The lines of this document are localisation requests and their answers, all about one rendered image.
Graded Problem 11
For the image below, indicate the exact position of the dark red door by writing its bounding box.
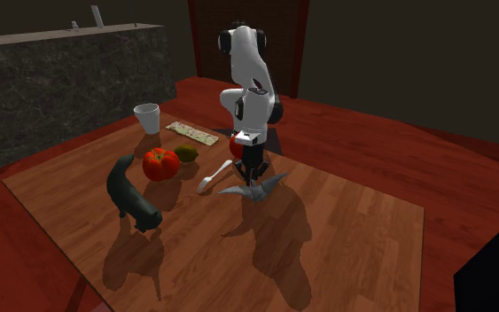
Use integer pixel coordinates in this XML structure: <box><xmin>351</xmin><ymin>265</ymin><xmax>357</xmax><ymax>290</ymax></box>
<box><xmin>187</xmin><ymin>0</ymin><xmax>311</xmax><ymax>99</ymax></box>

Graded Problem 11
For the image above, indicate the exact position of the white cup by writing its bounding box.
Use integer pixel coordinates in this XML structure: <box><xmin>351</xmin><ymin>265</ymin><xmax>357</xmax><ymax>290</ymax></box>
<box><xmin>133</xmin><ymin>103</ymin><xmax>162</xmax><ymax>136</ymax></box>

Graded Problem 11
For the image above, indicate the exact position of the green lime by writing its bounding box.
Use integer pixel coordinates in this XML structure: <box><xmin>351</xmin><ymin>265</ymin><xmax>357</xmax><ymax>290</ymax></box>
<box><xmin>174</xmin><ymin>144</ymin><xmax>200</xmax><ymax>164</ymax></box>

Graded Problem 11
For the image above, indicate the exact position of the wooden table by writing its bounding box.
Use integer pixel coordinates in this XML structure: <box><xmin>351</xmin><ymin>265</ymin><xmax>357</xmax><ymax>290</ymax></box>
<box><xmin>0</xmin><ymin>111</ymin><xmax>426</xmax><ymax>312</ymax></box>

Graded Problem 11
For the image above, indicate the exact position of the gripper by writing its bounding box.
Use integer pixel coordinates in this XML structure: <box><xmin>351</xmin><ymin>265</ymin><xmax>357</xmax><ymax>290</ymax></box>
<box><xmin>235</xmin><ymin>144</ymin><xmax>271</xmax><ymax>186</ymax></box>

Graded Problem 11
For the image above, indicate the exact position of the red ribbed tomato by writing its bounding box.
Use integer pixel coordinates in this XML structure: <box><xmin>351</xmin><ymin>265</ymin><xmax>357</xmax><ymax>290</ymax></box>
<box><xmin>141</xmin><ymin>147</ymin><xmax>182</xmax><ymax>183</ymax></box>

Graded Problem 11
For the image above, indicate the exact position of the black box-shaped furniture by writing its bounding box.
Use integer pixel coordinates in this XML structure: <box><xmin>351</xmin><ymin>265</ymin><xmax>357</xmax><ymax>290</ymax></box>
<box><xmin>453</xmin><ymin>206</ymin><xmax>499</xmax><ymax>312</ymax></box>

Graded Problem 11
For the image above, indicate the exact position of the black cat figure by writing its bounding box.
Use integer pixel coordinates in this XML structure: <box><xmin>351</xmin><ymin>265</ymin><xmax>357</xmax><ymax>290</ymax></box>
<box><xmin>105</xmin><ymin>153</ymin><xmax>164</xmax><ymax>234</ymax></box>

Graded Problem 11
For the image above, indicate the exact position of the white fork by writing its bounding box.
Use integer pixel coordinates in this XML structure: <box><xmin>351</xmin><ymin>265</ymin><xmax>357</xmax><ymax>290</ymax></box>
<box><xmin>195</xmin><ymin>159</ymin><xmax>235</xmax><ymax>195</ymax></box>

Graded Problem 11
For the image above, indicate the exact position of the dark marble counter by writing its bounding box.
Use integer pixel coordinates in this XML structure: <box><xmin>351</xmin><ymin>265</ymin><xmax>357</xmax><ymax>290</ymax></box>
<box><xmin>0</xmin><ymin>4</ymin><xmax>178</xmax><ymax>179</ymax></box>

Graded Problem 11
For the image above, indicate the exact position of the red round fruit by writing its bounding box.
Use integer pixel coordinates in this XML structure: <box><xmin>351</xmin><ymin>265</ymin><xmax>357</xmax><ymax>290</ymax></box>
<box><xmin>229</xmin><ymin>134</ymin><xmax>245</xmax><ymax>160</ymax></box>

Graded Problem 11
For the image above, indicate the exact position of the flat patterned bar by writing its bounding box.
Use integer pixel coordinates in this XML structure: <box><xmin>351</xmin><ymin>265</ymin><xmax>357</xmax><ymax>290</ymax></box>
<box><xmin>165</xmin><ymin>121</ymin><xmax>221</xmax><ymax>147</ymax></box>

